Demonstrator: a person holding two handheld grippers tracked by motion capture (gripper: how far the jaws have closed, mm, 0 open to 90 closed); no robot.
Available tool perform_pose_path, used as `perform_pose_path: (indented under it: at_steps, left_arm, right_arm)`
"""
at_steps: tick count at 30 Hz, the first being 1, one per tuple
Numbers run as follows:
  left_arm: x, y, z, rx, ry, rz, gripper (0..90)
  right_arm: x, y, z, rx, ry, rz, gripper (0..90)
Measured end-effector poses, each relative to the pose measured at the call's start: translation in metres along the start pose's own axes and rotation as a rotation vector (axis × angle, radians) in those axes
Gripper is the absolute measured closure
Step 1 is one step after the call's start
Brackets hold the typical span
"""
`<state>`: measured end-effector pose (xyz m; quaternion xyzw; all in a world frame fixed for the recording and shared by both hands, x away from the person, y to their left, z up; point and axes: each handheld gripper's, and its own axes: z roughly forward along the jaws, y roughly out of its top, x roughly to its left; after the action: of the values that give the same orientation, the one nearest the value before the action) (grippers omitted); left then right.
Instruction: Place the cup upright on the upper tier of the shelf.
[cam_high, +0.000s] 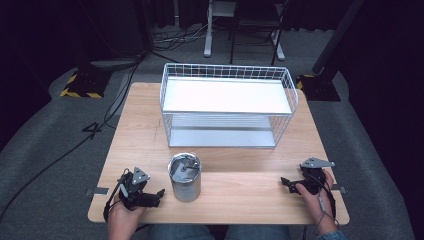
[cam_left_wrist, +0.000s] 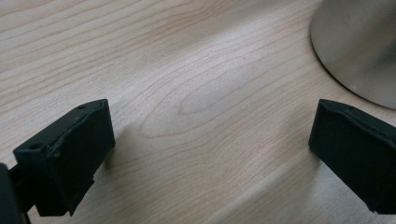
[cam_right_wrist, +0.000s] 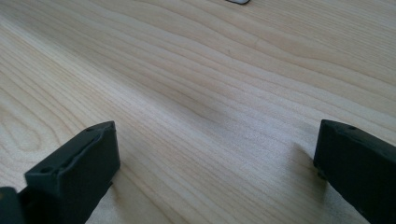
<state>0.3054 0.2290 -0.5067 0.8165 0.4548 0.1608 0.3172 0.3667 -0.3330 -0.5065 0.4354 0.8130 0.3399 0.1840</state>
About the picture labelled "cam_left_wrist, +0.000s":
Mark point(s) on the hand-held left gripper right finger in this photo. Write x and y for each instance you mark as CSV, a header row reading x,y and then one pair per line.
x,y
351,149

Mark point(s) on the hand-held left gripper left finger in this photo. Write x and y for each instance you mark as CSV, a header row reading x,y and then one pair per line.
x,y
71,155

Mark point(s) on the grey metal round base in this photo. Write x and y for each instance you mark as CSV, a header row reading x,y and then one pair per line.
x,y
358,46

